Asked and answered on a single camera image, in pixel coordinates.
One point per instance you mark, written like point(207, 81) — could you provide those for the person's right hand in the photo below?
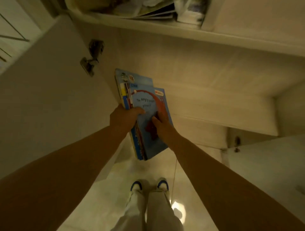
point(164, 131)

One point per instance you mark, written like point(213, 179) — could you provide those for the person's left hand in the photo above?
point(122, 119)

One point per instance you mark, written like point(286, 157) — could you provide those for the person's right thumb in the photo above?
point(155, 122)

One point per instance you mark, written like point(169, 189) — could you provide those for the person's left thumb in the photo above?
point(137, 111)

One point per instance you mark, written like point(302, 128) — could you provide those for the blue picture book red arc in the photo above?
point(149, 104)

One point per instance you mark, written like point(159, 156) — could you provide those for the yellow and blue book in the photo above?
point(124, 95)

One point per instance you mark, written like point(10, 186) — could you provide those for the light blue thin book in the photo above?
point(133, 77)

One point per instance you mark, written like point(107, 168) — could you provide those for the person's right forearm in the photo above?
point(228, 190)

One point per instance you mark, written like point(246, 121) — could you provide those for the person's left forearm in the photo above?
point(59, 176)

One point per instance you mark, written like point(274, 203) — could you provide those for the white shoe blue toe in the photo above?
point(162, 184)
point(136, 186)

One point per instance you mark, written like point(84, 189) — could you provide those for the white cabinet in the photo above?
point(202, 78)

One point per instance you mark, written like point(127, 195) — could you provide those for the metal cabinet hinge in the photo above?
point(237, 144)
point(91, 57)

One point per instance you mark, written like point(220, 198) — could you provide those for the person's white trousers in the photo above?
point(147, 209)

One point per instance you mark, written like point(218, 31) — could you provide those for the white cabinet door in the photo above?
point(47, 95)
point(269, 176)

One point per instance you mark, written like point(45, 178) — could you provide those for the pile of papers and magazines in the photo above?
point(143, 8)

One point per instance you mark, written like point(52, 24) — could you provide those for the white printed packet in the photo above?
point(190, 10)

